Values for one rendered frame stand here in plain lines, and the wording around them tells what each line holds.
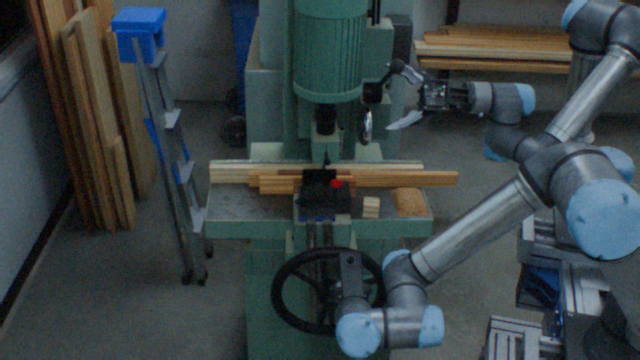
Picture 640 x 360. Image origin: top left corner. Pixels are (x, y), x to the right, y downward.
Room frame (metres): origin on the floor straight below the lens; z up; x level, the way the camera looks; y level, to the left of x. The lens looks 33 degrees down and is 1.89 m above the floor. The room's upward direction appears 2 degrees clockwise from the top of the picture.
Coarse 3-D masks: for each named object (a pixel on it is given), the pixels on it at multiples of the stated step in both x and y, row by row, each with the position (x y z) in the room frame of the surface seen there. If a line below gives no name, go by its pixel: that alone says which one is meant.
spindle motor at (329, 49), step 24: (312, 0) 1.40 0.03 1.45; (336, 0) 1.39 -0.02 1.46; (360, 0) 1.42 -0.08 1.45; (312, 24) 1.40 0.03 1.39; (336, 24) 1.39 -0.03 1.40; (360, 24) 1.43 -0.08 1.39; (312, 48) 1.40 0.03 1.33; (336, 48) 1.39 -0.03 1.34; (360, 48) 1.43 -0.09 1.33; (312, 72) 1.40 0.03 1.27; (336, 72) 1.39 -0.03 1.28; (360, 72) 1.45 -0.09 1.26; (312, 96) 1.40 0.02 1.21; (336, 96) 1.39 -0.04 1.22
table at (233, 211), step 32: (224, 192) 1.42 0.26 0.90; (256, 192) 1.42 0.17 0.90; (384, 192) 1.45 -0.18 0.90; (224, 224) 1.29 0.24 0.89; (256, 224) 1.30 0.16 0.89; (288, 224) 1.30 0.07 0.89; (352, 224) 1.32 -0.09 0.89; (384, 224) 1.32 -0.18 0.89; (416, 224) 1.33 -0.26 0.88; (288, 256) 1.21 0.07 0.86
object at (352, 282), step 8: (344, 256) 1.00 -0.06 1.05; (352, 256) 1.00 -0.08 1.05; (360, 256) 1.00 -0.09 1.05; (344, 264) 0.98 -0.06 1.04; (352, 264) 0.98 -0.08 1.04; (360, 264) 0.98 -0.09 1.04; (344, 272) 0.97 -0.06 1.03; (352, 272) 0.97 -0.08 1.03; (360, 272) 0.97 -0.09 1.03; (344, 280) 0.96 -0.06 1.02; (352, 280) 0.96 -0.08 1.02; (360, 280) 0.96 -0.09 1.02; (344, 288) 0.94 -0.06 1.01; (352, 288) 0.94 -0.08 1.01; (360, 288) 0.94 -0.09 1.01; (344, 296) 0.93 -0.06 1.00; (360, 296) 0.93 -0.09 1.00
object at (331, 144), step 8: (312, 120) 1.54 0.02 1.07; (312, 128) 1.50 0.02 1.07; (336, 128) 1.50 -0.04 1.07; (312, 136) 1.46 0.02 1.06; (320, 136) 1.45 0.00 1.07; (328, 136) 1.45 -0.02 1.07; (336, 136) 1.46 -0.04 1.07; (312, 144) 1.45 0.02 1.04; (320, 144) 1.42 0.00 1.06; (328, 144) 1.43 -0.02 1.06; (336, 144) 1.43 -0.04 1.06; (312, 152) 1.44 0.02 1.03; (320, 152) 1.42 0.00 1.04; (328, 152) 1.43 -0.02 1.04; (336, 152) 1.43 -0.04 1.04; (312, 160) 1.43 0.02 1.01; (320, 160) 1.42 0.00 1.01; (336, 160) 1.43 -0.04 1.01
